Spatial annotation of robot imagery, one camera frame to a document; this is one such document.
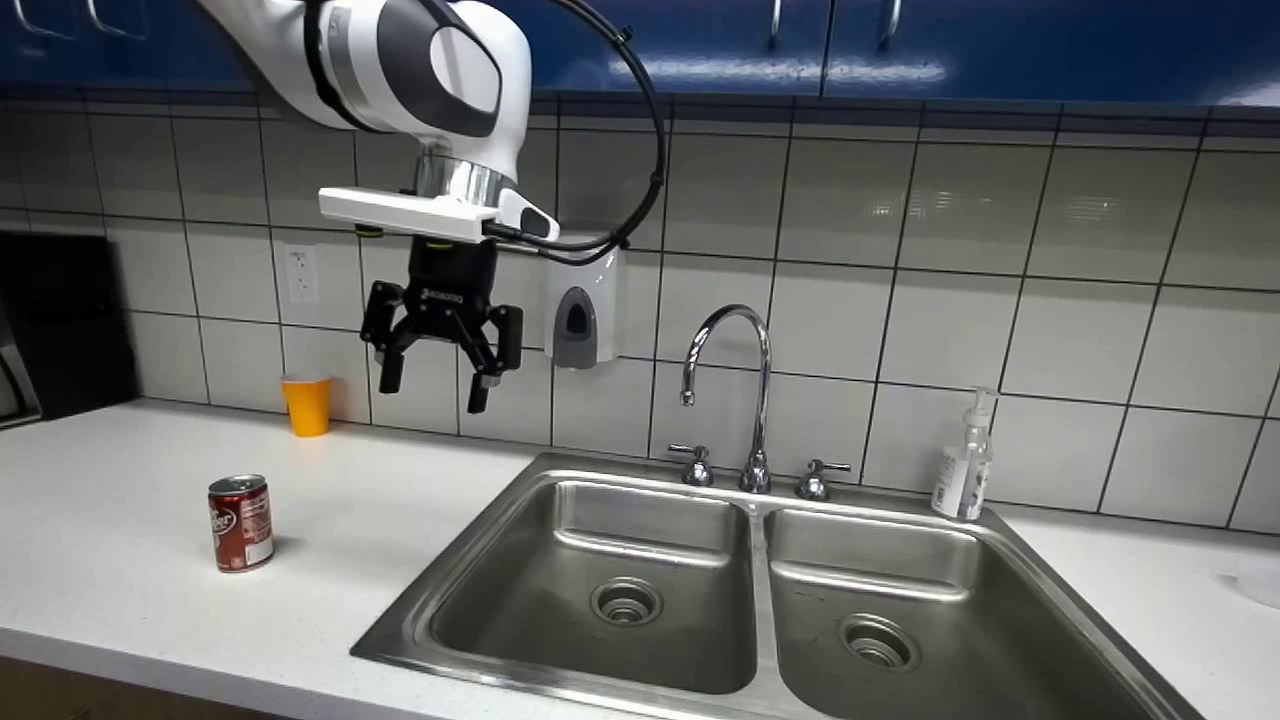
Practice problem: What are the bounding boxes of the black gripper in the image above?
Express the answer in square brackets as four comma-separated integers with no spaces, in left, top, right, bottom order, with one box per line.
[358,235,525,412]

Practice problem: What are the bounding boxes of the red soda can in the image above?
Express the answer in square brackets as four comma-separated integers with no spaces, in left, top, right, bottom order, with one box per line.
[208,472,275,570]

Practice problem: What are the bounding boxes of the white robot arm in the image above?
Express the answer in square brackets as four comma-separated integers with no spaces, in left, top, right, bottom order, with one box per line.
[197,0,559,412]

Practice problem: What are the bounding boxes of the stainless double sink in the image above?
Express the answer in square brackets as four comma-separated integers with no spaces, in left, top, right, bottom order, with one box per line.
[357,454,1201,720]

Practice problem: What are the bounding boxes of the orange plastic cup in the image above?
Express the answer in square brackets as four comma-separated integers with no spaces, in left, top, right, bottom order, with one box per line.
[281,377,330,437]

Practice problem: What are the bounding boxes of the chrome gooseneck faucet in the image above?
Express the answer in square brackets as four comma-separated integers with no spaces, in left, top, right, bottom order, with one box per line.
[680,305,773,496]

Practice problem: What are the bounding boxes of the black appliance at left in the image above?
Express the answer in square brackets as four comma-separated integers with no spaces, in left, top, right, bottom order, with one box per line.
[0,230,138,421]

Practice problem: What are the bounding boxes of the clear soap pump bottle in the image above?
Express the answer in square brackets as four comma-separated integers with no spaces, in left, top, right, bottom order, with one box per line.
[932,392,996,521]

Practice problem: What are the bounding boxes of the blue upper cabinets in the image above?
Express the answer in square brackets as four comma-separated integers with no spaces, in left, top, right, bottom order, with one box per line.
[0,0,1280,110]

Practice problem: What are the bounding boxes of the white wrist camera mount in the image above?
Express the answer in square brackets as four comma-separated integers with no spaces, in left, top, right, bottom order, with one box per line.
[318,186,559,243]

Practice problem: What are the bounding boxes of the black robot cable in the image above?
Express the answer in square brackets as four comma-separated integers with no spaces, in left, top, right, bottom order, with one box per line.
[485,0,667,268]

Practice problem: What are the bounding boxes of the white wall soap dispenser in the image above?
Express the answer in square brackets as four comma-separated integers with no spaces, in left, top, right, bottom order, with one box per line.
[546,253,623,367]

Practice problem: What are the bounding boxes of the white wall outlet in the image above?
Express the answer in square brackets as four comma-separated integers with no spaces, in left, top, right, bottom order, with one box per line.
[281,243,318,317]

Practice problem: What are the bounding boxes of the left faucet handle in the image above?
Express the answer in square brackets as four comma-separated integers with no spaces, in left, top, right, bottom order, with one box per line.
[667,443,710,487]

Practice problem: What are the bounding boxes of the faucet handle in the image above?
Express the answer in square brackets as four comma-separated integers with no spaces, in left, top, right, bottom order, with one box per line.
[667,443,710,487]
[795,460,852,499]

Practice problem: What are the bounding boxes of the right faucet handle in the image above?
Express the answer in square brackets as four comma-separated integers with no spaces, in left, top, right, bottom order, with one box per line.
[795,460,852,499]

